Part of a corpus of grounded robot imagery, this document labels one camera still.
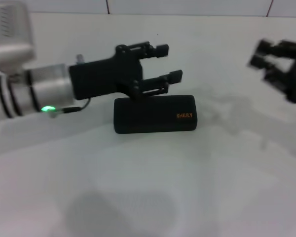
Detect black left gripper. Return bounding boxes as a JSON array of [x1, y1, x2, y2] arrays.
[[69, 41, 183, 100]]

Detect black glasses case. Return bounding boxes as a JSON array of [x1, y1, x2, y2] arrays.
[[113, 94, 198, 134]]

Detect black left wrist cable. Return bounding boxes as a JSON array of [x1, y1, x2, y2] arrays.
[[55, 97, 92, 114]]

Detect left wrist camera housing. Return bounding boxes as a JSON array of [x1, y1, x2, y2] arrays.
[[0, 0, 37, 75]]

